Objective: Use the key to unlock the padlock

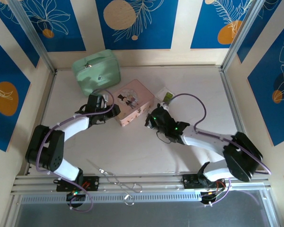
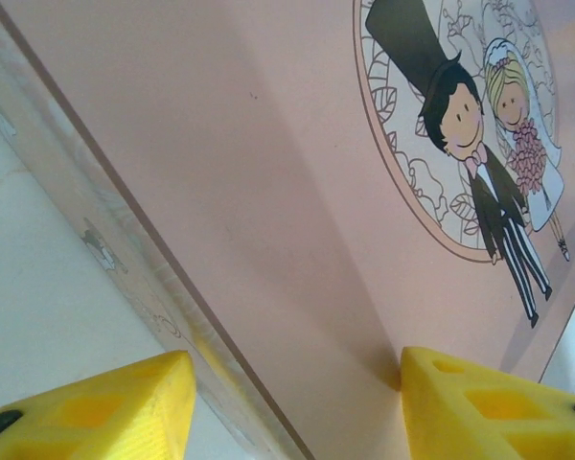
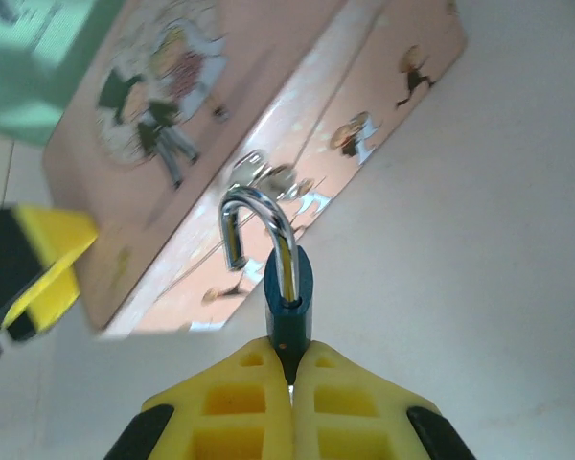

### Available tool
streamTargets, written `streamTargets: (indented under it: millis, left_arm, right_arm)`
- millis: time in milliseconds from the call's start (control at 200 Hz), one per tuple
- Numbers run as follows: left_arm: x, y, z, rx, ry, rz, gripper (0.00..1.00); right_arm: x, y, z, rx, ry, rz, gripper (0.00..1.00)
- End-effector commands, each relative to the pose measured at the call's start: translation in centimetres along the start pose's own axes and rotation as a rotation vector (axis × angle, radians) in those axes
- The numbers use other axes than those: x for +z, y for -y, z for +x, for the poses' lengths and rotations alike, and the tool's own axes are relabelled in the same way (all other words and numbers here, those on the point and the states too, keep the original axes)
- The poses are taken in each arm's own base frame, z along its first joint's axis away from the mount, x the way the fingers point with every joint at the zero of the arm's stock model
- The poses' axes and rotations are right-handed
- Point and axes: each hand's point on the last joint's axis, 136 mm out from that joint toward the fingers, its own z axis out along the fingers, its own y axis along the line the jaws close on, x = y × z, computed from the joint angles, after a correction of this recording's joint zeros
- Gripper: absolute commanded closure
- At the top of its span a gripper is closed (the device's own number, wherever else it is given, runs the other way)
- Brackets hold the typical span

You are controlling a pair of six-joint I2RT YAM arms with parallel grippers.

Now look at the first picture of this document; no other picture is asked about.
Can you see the pink wedding couple tin box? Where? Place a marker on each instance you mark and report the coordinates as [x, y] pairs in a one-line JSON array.
[[135, 101]]

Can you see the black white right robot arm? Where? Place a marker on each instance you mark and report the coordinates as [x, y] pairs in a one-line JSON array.
[[236, 153]]

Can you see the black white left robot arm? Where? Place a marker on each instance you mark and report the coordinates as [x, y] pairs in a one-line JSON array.
[[47, 146]]

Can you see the small green block stack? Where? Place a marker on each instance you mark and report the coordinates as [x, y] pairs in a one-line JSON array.
[[168, 96]]

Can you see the clear plastic packet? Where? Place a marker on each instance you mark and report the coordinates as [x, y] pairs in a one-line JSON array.
[[161, 92]]

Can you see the mint green zipper pouch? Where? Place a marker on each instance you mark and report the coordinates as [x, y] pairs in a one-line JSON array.
[[97, 68]]

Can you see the long metal forceps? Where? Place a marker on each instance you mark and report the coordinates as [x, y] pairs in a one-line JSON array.
[[109, 173]]

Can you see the small metal hook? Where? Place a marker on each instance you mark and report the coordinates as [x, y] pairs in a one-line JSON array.
[[129, 199]]

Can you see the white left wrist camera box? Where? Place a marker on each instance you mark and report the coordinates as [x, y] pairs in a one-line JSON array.
[[105, 97]]

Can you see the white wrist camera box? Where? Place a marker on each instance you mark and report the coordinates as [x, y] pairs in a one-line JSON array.
[[105, 97], [164, 107]]

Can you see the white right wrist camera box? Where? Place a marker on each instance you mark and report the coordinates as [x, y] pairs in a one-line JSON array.
[[164, 107]]

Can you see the aluminium front rail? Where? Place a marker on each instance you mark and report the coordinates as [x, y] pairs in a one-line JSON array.
[[156, 180]]

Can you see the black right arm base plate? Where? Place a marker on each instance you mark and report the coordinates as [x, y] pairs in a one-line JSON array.
[[189, 180]]

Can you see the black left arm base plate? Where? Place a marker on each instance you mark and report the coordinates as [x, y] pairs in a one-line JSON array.
[[92, 183]]

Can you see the aluminium frame post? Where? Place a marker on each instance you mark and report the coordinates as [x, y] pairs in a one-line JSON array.
[[35, 40], [241, 35]]

